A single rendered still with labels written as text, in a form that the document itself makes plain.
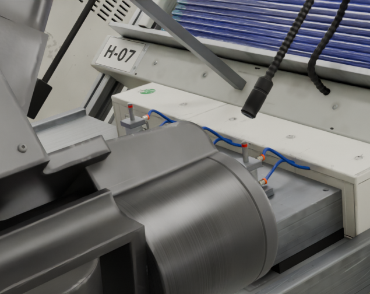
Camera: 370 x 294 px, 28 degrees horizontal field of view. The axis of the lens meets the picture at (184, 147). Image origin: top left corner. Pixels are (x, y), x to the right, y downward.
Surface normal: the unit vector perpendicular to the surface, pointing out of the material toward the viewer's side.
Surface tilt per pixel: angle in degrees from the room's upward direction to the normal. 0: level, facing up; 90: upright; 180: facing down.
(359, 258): 90
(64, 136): 46
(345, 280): 90
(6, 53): 59
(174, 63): 90
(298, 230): 90
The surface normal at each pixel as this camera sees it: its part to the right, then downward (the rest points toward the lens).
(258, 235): 0.65, 0.06
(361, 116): -0.63, -0.44
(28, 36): 0.46, -0.45
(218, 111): -0.12, -0.92
